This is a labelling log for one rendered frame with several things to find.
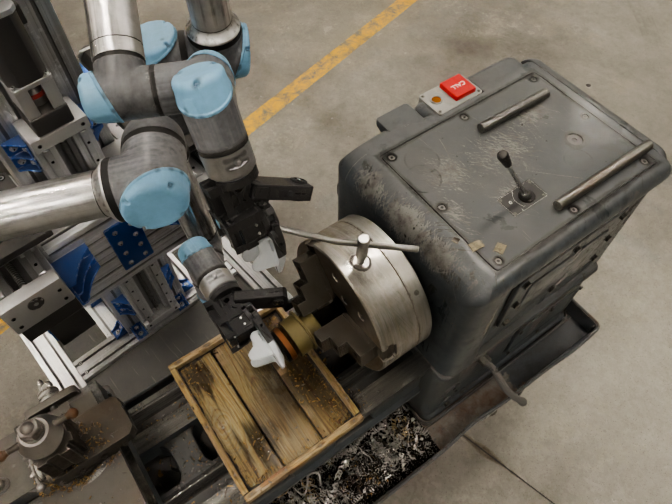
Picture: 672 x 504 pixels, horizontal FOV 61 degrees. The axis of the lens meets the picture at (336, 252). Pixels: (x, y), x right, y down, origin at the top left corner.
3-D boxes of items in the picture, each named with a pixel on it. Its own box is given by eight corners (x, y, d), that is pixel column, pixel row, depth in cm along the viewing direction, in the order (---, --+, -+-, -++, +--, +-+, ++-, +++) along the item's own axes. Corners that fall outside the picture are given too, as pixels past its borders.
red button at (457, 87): (457, 79, 134) (459, 72, 132) (475, 93, 131) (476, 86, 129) (438, 89, 132) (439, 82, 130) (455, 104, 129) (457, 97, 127)
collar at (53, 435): (54, 406, 104) (47, 401, 101) (70, 442, 100) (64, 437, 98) (11, 431, 101) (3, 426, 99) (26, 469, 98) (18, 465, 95)
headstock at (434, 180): (488, 151, 173) (523, 42, 140) (613, 259, 152) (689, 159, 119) (328, 246, 154) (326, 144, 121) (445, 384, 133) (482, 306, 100)
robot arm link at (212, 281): (232, 280, 128) (226, 261, 121) (242, 294, 126) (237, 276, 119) (202, 297, 125) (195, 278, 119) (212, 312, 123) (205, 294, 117)
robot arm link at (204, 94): (223, 51, 78) (225, 73, 71) (247, 123, 85) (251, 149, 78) (168, 67, 78) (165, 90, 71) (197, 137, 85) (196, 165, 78)
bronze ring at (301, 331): (299, 296, 115) (262, 323, 113) (327, 329, 112) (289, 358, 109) (304, 313, 124) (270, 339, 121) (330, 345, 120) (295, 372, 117)
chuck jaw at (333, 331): (357, 302, 117) (393, 340, 110) (359, 316, 120) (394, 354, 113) (312, 330, 113) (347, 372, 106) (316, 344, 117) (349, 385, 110)
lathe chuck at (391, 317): (327, 266, 142) (332, 193, 115) (406, 367, 130) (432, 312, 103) (297, 285, 139) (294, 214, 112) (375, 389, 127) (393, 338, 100)
